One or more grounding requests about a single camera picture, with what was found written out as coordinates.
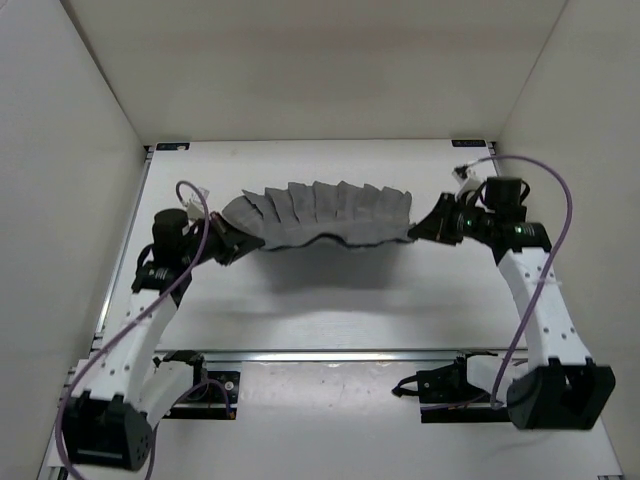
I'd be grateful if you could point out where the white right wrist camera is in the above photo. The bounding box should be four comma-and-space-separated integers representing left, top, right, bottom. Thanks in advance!
452, 161, 486, 200

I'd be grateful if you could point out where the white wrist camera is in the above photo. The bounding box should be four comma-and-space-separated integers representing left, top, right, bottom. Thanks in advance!
452, 161, 486, 200
183, 187, 209, 222

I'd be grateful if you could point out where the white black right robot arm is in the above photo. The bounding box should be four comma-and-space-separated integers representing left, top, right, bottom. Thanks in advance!
409, 176, 616, 430

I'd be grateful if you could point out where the blue label sticker right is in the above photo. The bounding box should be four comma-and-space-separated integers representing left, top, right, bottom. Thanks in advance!
451, 139, 487, 148

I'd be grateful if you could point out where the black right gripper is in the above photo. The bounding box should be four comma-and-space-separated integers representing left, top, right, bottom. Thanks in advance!
407, 194, 493, 247

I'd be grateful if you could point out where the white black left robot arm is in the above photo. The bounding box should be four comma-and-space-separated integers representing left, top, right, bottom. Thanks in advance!
55, 208, 265, 478

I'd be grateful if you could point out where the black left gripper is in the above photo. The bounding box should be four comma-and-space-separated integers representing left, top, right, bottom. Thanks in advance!
185, 206, 267, 262

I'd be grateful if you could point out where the aluminium table edge rail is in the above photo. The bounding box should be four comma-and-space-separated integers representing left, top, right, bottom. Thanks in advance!
199, 348, 526, 365

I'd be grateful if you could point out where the blue label sticker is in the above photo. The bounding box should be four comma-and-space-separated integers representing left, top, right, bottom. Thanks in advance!
451, 139, 487, 148
155, 142, 190, 151

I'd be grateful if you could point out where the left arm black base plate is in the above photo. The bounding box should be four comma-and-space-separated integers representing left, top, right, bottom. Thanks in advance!
166, 370, 241, 421

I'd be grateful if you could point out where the grey pleated skirt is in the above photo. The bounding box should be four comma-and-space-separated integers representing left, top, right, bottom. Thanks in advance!
222, 181, 413, 251

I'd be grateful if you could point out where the blue label sticker left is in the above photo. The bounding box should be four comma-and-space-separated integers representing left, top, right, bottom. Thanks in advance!
155, 142, 190, 151

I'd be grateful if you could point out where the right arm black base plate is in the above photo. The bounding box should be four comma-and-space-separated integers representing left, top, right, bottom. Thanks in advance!
416, 364, 510, 424

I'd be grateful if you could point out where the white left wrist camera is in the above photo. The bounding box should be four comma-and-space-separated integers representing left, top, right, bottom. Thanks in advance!
183, 187, 209, 222

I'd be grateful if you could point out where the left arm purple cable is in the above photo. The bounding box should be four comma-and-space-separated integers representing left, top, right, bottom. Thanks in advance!
55, 179, 236, 476

